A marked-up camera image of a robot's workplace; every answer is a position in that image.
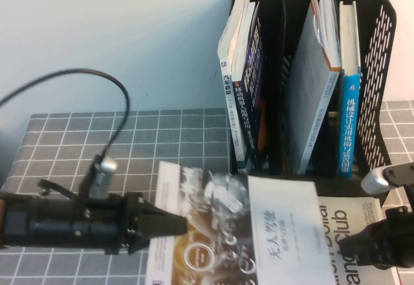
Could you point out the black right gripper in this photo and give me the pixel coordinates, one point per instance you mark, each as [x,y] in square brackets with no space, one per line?
[394,243]

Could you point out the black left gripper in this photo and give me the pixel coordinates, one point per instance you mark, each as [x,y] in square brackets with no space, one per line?
[106,223]

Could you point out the white self-driving vehicle book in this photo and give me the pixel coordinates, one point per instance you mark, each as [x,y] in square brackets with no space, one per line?
[284,207]

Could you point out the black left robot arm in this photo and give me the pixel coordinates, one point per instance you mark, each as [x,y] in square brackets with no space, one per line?
[39,223]

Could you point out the Billion Dollar Brand Club book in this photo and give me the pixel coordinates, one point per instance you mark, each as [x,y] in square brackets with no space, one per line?
[355,217]

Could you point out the black mesh plastic book stand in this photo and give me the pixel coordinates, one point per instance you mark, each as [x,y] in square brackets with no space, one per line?
[349,186]

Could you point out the mobile robot book blue spine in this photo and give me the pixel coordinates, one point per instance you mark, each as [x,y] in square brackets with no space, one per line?
[241,120]

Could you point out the white car suspension book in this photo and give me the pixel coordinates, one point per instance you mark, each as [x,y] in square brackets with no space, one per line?
[230,104]

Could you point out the white book orange spine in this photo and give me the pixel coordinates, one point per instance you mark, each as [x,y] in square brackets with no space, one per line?
[310,88]

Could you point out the grey checked tablecloth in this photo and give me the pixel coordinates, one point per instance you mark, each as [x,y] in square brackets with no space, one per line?
[64,143]

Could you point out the blue mechanical design handbook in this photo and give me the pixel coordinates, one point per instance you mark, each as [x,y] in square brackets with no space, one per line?
[351,120]

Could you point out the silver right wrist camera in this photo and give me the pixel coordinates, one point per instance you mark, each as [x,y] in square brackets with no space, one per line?
[375,181]

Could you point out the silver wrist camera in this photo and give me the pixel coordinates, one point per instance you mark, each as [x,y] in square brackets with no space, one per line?
[375,181]
[105,168]

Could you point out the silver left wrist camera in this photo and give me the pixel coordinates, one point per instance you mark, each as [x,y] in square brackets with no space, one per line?
[105,168]

